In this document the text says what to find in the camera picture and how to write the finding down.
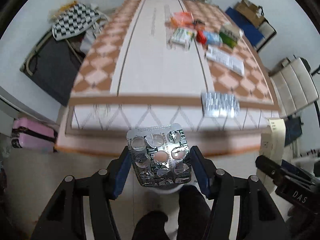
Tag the patterned orange table cloth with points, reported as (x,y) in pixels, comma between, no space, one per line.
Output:
(132,77)

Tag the light blue packet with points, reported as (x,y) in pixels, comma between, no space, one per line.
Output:
(212,38)

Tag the blue bag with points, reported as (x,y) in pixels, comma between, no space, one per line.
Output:
(250,31)

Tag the red small packet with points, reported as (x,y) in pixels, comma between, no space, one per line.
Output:
(200,37)

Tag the brown cardboard box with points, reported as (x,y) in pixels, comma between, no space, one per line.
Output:
(253,13)

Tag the pink suitcase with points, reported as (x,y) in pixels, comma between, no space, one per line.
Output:
(33,135)

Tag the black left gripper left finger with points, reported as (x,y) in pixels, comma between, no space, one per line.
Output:
(107,185)

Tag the beige slatted chair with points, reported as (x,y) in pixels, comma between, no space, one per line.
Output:
(294,87)

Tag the black chair seat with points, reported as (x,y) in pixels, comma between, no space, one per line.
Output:
(53,65)

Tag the orange plastic packet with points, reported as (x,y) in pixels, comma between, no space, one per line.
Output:
(182,19)

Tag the silver pill blister pack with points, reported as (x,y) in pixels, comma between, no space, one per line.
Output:
(160,156)

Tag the white green medicine box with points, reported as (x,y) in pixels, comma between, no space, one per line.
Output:
(183,37)

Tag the silver blister pack on table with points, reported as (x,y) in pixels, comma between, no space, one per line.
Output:
(218,105)

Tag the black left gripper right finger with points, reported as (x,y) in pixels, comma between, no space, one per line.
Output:
(217,185)

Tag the checkered black white cloth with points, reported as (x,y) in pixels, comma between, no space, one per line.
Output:
(76,20)

